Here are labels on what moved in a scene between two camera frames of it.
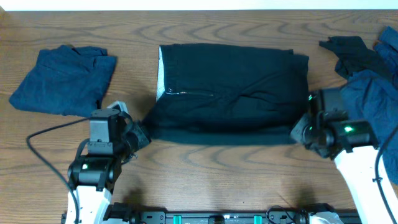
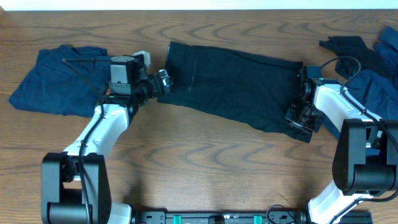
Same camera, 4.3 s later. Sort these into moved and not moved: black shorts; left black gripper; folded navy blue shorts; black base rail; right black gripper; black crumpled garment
Moved: right black gripper; left black gripper; black shorts
Not moved: folded navy blue shorts; black base rail; black crumpled garment
